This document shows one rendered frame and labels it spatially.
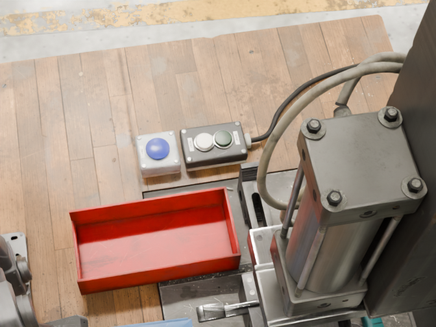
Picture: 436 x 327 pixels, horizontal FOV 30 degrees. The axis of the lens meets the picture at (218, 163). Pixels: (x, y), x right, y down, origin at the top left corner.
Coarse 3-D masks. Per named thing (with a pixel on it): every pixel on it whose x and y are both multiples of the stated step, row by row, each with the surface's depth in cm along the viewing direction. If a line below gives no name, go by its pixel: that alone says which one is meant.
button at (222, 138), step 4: (220, 132) 136; (224, 132) 137; (228, 132) 137; (216, 136) 136; (220, 136) 136; (224, 136) 136; (228, 136) 136; (216, 140) 136; (220, 140) 136; (224, 140) 136; (228, 140) 136; (220, 144) 135; (224, 144) 135; (228, 144) 136
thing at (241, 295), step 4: (240, 284) 122; (240, 288) 123; (240, 292) 124; (240, 296) 125; (244, 296) 120; (240, 300) 125; (244, 300) 121; (244, 316) 124; (248, 316) 118; (244, 320) 124; (248, 320) 119; (248, 324) 120
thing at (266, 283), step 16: (256, 240) 106; (256, 256) 104; (256, 272) 99; (272, 272) 99; (256, 288) 100; (272, 288) 98; (272, 304) 97; (272, 320) 96; (288, 320) 96; (304, 320) 96; (320, 320) 97; (336, 320) 98
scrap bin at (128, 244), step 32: (192, 192) 129; (224, 192) 129; (96, 224) 131; (128, 224) 131; (160, 224) 132; (192, 224) 132; (224, 224) 132; (96, 256) 129; (128, 256) 129; (160, 256) 129; (192, 256) 129; (224, 256) 124; (96, 288) 124
